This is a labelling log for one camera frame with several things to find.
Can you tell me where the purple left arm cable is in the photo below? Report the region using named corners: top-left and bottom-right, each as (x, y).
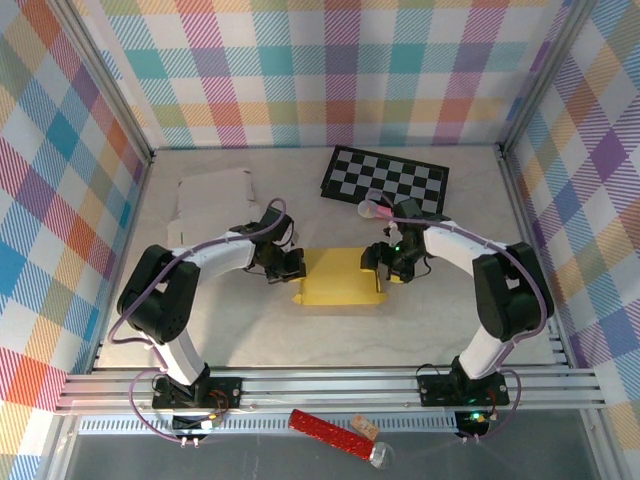
top-left (106, 197), bottom-right (289, 446)

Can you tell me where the yellow and white paper box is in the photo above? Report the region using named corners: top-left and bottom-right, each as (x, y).
top-left (290, 245), bottom-right (389, 308)

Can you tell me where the red glitter toy microphone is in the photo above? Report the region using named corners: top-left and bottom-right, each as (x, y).
top-left (288, 408), bottom-right (396, 471)

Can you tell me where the black right controller board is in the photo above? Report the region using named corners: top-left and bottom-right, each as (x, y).
top-left (453, 409), bottom-right (492, 437)

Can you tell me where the aluminium corner post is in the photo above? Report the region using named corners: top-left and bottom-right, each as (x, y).
top-left (47, 0), bottom-right (155, 167)
top-left (497, 0), bottom-right (604, 154)

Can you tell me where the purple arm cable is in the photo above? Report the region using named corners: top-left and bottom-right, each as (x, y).
top-left (367, 189), bottom-right (557, 444)
top-left (106, 197), bottom-right (289, 446)

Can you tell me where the black and grey checkerboard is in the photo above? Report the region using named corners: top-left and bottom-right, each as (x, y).
top-left (318, 144), bottom-right (450, 222)

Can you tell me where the brown paper tag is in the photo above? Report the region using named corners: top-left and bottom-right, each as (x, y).
top-left (351, 413), bottom-right (379, 439)

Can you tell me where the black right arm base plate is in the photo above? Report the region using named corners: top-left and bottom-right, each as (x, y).
top-left (416, 371), bottom-right (512, 408)

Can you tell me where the slotted grey cable duct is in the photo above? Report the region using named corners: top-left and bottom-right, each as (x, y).
top-left (77, 415), bottom-right (461, 435)

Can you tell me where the pink toy microphone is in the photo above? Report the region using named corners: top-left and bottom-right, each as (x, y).
top-left (356, 192), bottom-right (397, 222)

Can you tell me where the aluminium table side rail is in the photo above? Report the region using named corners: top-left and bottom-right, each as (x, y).
top-left (497, 147), bottom-right (574, 370)
top-left (89, 149), bottom-right (157, 374)

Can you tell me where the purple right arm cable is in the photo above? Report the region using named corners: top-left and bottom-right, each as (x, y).
top-left (367, 189), bottom-right (557, 444)

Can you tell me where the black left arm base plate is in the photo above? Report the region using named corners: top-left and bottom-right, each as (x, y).
top-left (151, 375), bottom-right (244, 411)

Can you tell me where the aluminium front rail frame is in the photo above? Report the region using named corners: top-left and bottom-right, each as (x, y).
top-left (54, 366), bottom-right (609, 414)

